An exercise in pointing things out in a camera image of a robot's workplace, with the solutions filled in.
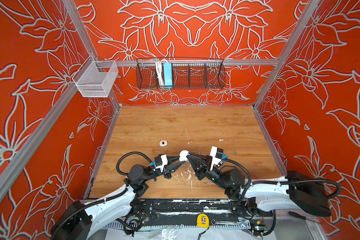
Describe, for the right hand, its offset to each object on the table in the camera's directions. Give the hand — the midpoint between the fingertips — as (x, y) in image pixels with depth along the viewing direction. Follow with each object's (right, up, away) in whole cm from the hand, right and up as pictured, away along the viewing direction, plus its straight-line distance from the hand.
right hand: (186, 158), depth 59 cm
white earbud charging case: (-13, 0, +36) cm, 38 cm away
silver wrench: (+14, -33, +10) cm, 38 cm away
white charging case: (-1, +1, +2) cm, 3 cm away
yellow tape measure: (+8, -32, +9) cm, 34 cm away
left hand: (-1, -1, +3) cm, 4 cm away
